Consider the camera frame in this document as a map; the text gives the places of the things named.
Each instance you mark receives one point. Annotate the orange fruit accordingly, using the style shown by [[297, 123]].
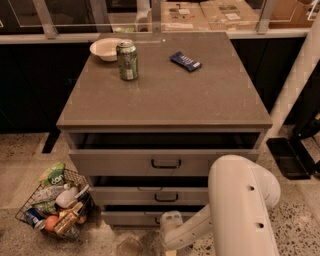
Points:
[[50, 222]]

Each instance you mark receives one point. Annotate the black wire basket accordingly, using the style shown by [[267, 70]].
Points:
[[59, 210]]

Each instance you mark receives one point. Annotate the blue soda can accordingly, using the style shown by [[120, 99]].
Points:
[[34, 218]]

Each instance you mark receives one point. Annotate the grey drawer cabinet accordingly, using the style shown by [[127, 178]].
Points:
[[219, 97]]

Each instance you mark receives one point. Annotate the clear water bottle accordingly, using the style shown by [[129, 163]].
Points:
[[49, 193]]

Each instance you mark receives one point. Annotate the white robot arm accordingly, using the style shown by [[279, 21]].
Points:
[[240, 191]]

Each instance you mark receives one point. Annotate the cardboard box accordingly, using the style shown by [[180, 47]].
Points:
[[229, 15], [183, 16]]

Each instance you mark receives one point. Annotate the white plastic bottle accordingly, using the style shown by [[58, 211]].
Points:
[[66, 195]]

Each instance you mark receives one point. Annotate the dark blue snack packet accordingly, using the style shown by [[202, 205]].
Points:
[[185, 62]]

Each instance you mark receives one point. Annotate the left cardboard box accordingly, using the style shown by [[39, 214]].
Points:
[[183, 16]]

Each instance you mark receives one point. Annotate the brown snack box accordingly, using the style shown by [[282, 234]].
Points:
[[68, 220]]

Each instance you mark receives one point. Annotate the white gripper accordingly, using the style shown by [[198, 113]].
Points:
[[170, 221]]

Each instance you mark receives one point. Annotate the grey bottom drawer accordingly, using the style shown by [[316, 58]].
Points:
[[143, 215]]

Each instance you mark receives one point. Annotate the green chip bag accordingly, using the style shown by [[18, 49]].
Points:
[[54, 175]]

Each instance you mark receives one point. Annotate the grey top drawer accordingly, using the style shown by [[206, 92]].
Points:
[[158, 154]]

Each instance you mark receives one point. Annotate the green soda can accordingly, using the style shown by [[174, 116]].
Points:
[[127, 59]]

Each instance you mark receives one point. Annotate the grey drawer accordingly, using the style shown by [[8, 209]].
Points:
[[151, 190], [143, 215], [158, 154]]

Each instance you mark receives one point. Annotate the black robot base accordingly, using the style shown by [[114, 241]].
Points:
[[291, 156]]

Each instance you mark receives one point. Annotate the right cardboard box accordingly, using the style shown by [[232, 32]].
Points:
[[229, 15]]

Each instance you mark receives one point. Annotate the metal railing frame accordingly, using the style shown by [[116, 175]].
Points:
[[85, 20]]

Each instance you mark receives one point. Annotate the white bowl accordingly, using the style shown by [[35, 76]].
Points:
[[105, 49]]

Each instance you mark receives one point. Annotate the grey middle drawer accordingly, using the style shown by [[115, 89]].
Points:
[[151, 190]]

